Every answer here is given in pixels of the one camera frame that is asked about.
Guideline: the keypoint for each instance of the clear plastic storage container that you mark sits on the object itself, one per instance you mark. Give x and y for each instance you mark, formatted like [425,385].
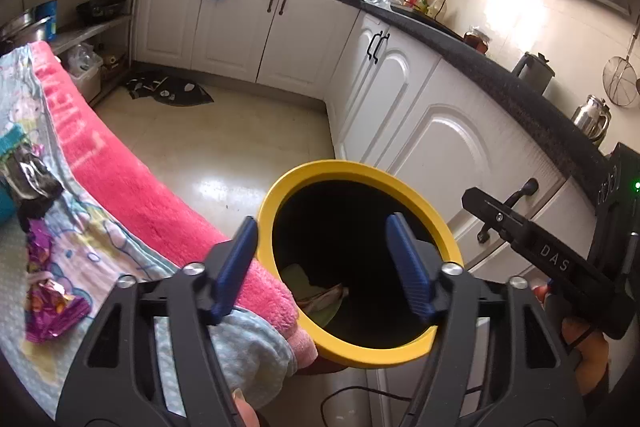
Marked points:
[85,72]

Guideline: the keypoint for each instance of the glass jar brown contents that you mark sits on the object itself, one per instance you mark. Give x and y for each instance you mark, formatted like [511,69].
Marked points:
[477,41]

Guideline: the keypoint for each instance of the person's left hand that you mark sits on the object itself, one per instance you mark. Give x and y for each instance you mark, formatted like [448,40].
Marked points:
[247,409]

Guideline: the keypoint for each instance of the green paper sheet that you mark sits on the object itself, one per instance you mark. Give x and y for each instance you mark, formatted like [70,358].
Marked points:
[295,274]

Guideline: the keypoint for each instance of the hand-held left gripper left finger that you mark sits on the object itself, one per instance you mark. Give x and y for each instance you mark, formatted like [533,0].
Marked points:
[234,269]

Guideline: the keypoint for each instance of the pink fluffy towel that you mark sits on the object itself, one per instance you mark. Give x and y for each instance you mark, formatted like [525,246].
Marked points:
[125,187]

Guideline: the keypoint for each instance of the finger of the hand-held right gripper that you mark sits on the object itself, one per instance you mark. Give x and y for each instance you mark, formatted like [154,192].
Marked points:
[492,214]

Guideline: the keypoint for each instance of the blue can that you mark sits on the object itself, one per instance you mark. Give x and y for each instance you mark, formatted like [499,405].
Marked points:
[48,22]

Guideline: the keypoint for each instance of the black granite countertop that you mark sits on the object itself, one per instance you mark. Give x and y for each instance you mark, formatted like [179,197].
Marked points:
[500,82]

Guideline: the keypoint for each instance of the black wok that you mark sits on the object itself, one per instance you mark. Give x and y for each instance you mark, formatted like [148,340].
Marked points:
[100,9]

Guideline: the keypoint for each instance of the metal shelf rack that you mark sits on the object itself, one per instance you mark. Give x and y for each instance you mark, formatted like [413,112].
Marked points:
[85,32]

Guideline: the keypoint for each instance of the purple foil wrapper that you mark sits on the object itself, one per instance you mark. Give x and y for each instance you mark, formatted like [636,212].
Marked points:
[50,312]
[39,249]

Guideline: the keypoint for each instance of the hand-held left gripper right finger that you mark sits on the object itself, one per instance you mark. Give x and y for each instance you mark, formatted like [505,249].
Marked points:
[407,272]

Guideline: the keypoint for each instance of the grey jug kettle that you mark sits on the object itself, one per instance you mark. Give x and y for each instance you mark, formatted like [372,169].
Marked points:
[537,72]

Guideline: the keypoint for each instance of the steel kettle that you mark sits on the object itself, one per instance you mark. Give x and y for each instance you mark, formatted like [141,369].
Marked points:
[590,117]

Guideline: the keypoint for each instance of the yellow rimmed black trash bin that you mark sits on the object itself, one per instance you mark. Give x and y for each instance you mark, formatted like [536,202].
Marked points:
[280,192]

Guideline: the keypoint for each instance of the person's right hand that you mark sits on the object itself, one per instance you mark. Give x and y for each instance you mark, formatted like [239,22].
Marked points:
[592,367]

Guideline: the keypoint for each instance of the pale crumpled wrapper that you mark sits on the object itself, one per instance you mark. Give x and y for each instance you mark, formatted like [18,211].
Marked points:
[327,297]

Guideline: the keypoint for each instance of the black foil snack wrapper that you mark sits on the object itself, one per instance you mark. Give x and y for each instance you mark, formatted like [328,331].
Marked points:
[32,184]

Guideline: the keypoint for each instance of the steel pot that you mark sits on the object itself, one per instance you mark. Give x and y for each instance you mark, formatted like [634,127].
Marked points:
[22,29]

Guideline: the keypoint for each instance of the pale cartoon printed blanket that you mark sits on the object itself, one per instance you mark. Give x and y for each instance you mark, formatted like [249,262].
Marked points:
[95,252]

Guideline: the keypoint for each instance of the dark floor mat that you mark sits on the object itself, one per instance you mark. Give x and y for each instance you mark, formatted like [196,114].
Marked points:
[175,92]

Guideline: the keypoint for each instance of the white kitchen cabinets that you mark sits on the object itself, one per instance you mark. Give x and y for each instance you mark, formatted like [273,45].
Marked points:
[440,132]

